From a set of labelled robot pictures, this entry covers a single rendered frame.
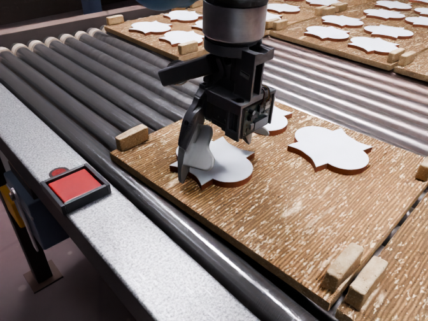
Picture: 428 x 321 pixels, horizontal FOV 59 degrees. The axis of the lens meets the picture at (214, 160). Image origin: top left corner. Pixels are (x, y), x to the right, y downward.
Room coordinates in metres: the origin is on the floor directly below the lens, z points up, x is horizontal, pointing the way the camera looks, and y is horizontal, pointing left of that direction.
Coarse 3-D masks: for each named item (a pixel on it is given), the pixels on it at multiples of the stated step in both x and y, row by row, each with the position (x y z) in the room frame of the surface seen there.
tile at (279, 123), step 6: (276, 108) 0.66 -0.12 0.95; (276, 114) 0.63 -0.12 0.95; (282, 114) 0.63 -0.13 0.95; (288, 114) 0.63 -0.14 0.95; (276, 120) 0.61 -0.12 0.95; (282, 120) 0.61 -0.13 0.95; (264, 126) 0.59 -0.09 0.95; (270, 126) 0.59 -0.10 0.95; (276, 126) 0.59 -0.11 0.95; (282, 126) 0.59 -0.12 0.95; (270, 132) 0.57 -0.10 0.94; (276, 132) 0.57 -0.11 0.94; (282, 132) 0.58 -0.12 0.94
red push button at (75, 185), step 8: (72, 176) 0.46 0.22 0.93; (80, 176) 0.46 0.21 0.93; (88, 176) 0.46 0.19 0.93; (48, 184) 0.44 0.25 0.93; (56, 184) 0.44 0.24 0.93; (64, 184) 0.44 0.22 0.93; (72, 184) 0.44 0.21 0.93; (80, 184) 0.44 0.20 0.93; (88, 184) 0.44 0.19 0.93; (96, 184) 0.44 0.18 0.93; (56, 192) 0.42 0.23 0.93; (64, 192) 0.42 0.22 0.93; (72, 192) 0.42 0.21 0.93; (80, 192) 0.42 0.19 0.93; (64, 200) 0.41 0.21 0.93
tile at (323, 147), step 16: (304, 128) 0.58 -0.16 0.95; (320, 128) 0.58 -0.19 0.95; (304, 144) 0.53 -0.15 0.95; (320, 144) 0.53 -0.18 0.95; (336, 144) 0.53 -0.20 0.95; (352, 144) 0.53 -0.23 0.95; (320, 160) 0.48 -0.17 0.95; (336, 160) 0.48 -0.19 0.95; (352, 160) 0.48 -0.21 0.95; (368, 160) 0.48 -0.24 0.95
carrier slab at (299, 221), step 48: (144, 144) 0.54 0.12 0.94; (240, 144) 0.54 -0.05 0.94; (288, 144) 0.54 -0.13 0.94; (384, 144) 0.54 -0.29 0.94; (192, 192) 0.41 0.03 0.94; (240, 192) 0.41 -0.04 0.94; (288, 192) 0.41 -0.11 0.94; (336, 192) 0.41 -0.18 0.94; (384, 192) 0.41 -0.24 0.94; (240, 240) 0.32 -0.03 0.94; (288, 240) 0.32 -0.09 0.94; (336, 240) 0.32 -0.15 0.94; (384, 240) 0.34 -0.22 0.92
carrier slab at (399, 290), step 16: (416, 208) 0.38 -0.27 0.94; (416, 224) 0.35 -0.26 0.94; (400, 240) 0.32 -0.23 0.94; (416, 240) 0.32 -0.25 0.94; (384, 256) 0.30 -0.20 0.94; (400, 256) 0.30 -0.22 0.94; (416, 256) 0.30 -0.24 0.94; (400, 272) 0.27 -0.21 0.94; (416, 272) 0.27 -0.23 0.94; (384, 288) 0.25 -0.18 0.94; (400, 288) 0.25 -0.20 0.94; (416, 288) 0.25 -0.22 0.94; (368, 304) 0.23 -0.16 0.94; (384, 304) 0.23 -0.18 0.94; (400, 304) 0.23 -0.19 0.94; (416, 304) 0.23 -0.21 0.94; (352, 320) 0.22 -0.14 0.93; (368, 320) 0.22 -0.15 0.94; (384, 320) 0.22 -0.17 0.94; (400, 320) 0.22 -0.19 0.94; (416, 320) 0.22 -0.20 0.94
